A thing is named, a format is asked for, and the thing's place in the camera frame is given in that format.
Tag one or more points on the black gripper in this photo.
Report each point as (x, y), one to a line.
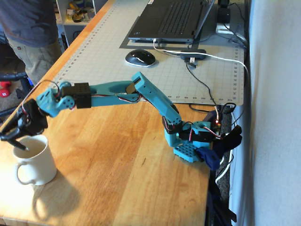
(33, 120)

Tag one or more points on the black pen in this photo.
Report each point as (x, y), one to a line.
(20, 146)

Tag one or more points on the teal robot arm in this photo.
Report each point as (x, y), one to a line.
(155, 94)

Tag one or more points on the white ceramic mug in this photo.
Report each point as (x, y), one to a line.
(40, 164)

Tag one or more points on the red dumbbell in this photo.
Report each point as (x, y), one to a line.
(3, 93)

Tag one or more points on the blue box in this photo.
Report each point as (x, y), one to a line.
(31, 82)

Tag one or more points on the black office chair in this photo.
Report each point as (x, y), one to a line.
(14, 76)

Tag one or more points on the person in grey shirt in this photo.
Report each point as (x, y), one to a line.
(30, 23)

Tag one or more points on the white shelf unit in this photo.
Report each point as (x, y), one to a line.
(70, 30)

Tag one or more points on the grey gridded cutting mat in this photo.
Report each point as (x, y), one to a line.
(105, 58)

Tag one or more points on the yellow black tape roll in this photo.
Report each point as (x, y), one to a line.
(77, 18)

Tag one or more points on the black computer mouse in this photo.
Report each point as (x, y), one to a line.
(140, 57)

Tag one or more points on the dark grey laptop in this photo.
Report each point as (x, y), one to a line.
(176, 18)

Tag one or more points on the dark blue table clamp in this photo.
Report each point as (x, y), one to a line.
(209, 156)

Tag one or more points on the black USB hub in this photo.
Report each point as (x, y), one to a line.
(200, 52)

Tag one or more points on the grey adapter base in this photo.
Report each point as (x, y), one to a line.
(222, 28)

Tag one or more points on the black power adapter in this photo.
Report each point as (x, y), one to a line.
(223, 14)

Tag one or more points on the black table frame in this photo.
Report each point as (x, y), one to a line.
(216, 207)

